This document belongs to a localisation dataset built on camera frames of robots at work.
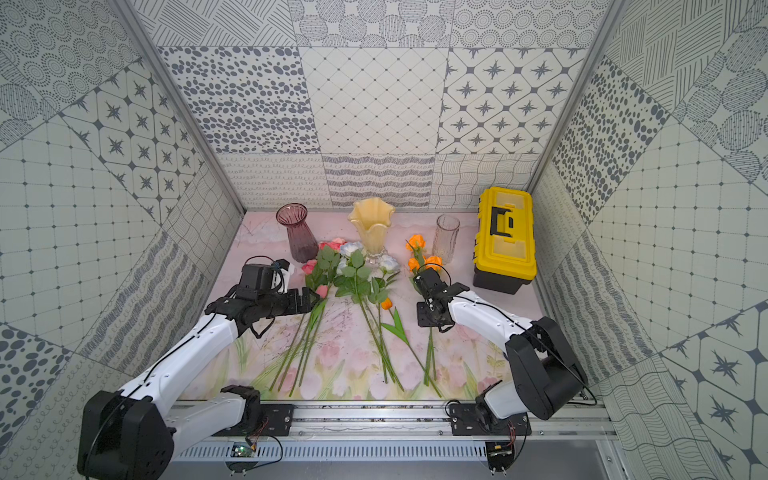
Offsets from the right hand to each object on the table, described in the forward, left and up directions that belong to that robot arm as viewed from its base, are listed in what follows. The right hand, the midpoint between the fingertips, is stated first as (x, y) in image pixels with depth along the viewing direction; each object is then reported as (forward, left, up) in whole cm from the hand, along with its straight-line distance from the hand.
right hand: (431, 320), depth 88 cm
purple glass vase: (+23, +42, +10) cm, 49 cm away
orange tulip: (-3, +9, -2) cm, 10 cm away
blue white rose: (+13, +26, 0) cm, 29 cm away
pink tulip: (+8, +35, +1) cm, 36 cm away
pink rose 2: (+21, +35, +2) cm, 41 cm away
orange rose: (+21, -1, +1) cm, 21 cm away
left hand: (+3, +37, +10) cm, 38 cm away
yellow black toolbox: (+14, -22, +13) cm, 29 cm away
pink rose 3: (+13, +39, 0) cm, 41 cm away
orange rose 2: (+28, +4, +3) cm, 28 cm away
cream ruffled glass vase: (+30, +19, +14) cm, 38 cm away
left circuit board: (-32, +48, -4) cm, 58 cm away
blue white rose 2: (+9, +16, 0) cm, 19 cm away
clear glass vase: (+23, -5, +12) cm, 26 cm away
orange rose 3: (+19, +5, +1) cm, 20 cm away
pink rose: (+18, +41, +2) cm, 45 cm away
